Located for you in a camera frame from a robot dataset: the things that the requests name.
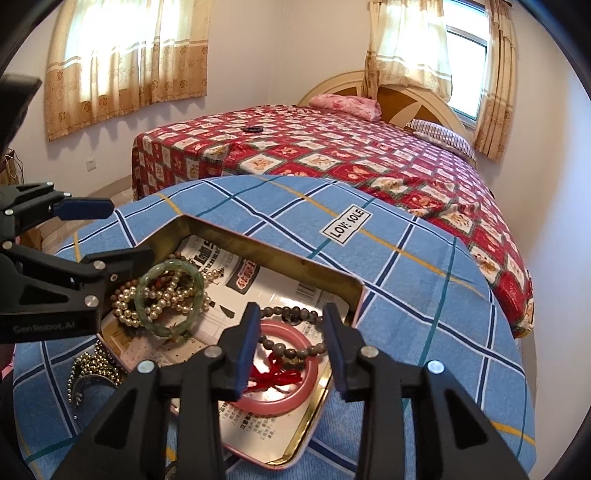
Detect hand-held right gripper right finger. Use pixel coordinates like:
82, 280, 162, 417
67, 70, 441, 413
322, 304, 532, 480

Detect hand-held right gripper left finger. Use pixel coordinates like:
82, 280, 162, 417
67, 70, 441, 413
48, 302, 262, 480

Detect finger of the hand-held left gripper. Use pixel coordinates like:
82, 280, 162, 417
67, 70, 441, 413
0, 182, 115, 241
0, 244, 155, 311

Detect white pearl necklace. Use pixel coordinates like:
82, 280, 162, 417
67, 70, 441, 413
112, 268, 227, 329

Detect green jade bangle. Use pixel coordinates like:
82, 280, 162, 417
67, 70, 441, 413
137, 259, 205, 337

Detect dark bead string red tassel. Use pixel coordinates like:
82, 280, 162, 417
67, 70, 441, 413
249, 305, 329, 402

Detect pink bangle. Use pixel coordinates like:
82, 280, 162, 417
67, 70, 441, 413
233, 320, 320, 416

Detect pink tin box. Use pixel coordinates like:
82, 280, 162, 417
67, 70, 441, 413
95, 213, 365, 472

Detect printed paper leaflet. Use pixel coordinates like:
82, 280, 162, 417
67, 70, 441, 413
104, 234, 356, 464

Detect blue plaid tablecloth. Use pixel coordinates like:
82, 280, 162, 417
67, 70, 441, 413
13, 174, 537, 480

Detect black flat object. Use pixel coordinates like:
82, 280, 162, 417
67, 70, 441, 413
0, 76, 45, 155

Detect wide beige patterned curtain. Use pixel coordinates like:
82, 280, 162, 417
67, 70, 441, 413
44, 0, 214, 143

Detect red patterned bedspread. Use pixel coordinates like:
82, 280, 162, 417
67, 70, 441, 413
131, 105, 534, 340

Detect striped pillow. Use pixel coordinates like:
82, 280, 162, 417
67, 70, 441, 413
405, 119, 476, 157

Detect pink floral pillow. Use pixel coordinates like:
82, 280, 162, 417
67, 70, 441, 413
308, 93, 383, 122

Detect wooden bed headboard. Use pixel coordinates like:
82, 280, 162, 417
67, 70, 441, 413
298, 71, 478, 160

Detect narrow beige patterned curtain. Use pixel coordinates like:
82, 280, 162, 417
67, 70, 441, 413
473, 0, 518, 163

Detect window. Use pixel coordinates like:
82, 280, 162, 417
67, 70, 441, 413
443, 0, 491, 121

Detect tied beige patterned curtain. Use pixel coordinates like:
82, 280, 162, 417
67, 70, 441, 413
362, 0, 453, 104

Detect gold metallic bead bracelet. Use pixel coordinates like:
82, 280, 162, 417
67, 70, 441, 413
67, 342, 125, 407

